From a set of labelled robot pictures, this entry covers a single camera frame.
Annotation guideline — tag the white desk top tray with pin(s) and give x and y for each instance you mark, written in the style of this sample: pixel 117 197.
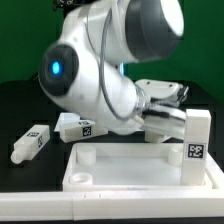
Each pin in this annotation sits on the white desk top tray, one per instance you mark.
pixel 126 166

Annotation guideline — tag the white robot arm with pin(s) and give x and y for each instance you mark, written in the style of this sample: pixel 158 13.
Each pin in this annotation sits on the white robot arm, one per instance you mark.
pixel 79 71

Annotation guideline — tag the black camera stand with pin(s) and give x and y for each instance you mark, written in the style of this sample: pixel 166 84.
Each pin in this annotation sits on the black camera stand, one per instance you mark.
pixel 68 4

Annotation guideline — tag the white marker sheet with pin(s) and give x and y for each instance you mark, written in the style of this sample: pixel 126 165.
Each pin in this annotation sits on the white marker sheet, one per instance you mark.
pixel 65 118

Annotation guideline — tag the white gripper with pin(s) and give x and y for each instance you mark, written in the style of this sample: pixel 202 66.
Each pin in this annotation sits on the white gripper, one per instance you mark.
pixel 161 114

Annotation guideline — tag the white L-shaped fence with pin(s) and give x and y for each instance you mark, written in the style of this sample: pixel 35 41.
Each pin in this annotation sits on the white L-shaped fence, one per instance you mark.
pixel 129 204

